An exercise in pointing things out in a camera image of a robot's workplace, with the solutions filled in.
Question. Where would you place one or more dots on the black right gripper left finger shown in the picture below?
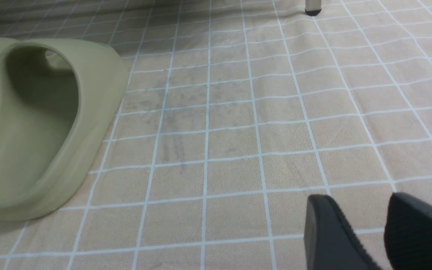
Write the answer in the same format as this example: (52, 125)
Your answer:
(329, 240)

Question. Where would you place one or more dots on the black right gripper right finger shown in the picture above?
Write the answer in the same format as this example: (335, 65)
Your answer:
(408, 233)

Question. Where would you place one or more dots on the steel shoe rack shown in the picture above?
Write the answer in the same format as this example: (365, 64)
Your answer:
(313, 7)

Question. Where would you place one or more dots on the green slipper, right one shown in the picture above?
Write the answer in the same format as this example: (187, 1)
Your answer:
(58, 97)

